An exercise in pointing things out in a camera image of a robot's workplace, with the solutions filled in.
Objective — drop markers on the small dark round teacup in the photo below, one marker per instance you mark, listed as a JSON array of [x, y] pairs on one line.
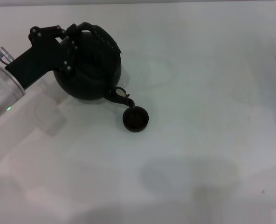
[[135, 119]]

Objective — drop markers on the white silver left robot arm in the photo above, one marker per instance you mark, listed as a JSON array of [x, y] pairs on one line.
[[9, 93]]

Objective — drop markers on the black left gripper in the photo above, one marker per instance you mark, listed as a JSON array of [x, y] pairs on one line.
[[40, 58]]

